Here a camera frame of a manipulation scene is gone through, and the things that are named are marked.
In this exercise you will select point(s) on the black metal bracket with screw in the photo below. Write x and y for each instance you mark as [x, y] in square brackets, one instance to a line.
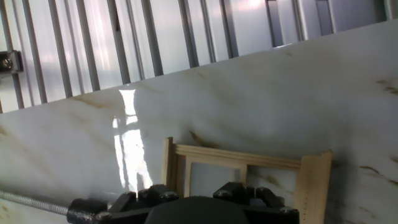
[9, 62]

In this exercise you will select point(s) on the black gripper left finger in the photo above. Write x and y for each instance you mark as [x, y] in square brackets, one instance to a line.
[152, 194]

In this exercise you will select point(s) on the wooden sliding window sash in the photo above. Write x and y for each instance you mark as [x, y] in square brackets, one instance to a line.
[187, 177]

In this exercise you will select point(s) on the marble pattern board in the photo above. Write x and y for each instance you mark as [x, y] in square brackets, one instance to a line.
[248, 99]

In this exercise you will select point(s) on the silver flexible metal conduit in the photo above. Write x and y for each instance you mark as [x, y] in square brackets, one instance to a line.
[84, 210]

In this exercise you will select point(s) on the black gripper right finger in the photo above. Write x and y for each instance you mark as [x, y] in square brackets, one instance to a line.
[264, 199]

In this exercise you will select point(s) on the wooden window frame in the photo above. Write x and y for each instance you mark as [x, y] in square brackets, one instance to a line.
[312, 186]

